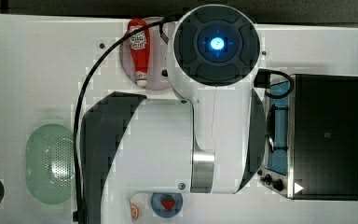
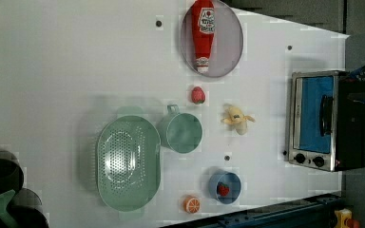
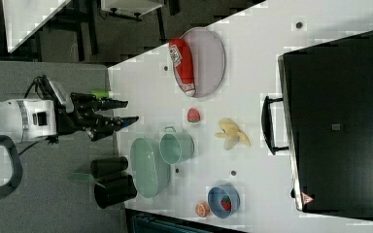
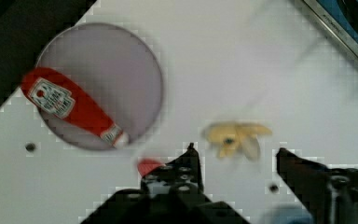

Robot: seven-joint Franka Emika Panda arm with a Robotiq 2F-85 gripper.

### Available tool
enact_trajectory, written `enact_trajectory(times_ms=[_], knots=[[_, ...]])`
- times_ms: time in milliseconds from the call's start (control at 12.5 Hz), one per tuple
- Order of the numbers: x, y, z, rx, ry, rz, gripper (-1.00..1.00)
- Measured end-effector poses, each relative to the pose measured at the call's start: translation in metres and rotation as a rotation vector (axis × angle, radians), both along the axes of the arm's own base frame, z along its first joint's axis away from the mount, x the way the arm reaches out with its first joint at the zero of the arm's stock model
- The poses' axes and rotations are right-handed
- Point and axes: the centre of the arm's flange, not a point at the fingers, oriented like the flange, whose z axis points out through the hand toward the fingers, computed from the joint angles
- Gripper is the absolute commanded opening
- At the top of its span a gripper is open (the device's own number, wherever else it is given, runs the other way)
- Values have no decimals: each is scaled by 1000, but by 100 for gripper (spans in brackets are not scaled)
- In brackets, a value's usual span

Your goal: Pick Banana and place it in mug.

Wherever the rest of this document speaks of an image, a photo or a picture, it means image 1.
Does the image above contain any plush orange slice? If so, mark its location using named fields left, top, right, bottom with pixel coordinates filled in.
left=131, top=204, right=139, bottom=220

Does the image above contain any blue bowl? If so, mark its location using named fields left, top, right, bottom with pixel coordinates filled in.
left=151, top=193, right=184, bottom=218

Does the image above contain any plush strawberry in bowl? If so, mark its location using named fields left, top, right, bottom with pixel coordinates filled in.
left=161, top=195, right=175, bottom=210

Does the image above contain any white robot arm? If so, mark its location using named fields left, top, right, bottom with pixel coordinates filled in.
left=75, top=5, right=265, bottom=224

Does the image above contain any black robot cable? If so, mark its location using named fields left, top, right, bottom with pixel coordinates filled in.
left=73, top=12, right=185, bottom=223

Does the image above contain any black toaster oven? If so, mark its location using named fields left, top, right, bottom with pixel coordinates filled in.
left=257, top=74, right=358, bottom=201

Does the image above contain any green perforated colander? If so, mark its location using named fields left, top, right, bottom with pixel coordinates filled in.
left=25, top=123, right=76, bottom=204

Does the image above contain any red plush ketchup bottle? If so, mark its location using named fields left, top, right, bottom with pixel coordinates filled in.
left=129, top=29, right=151, bottom=87

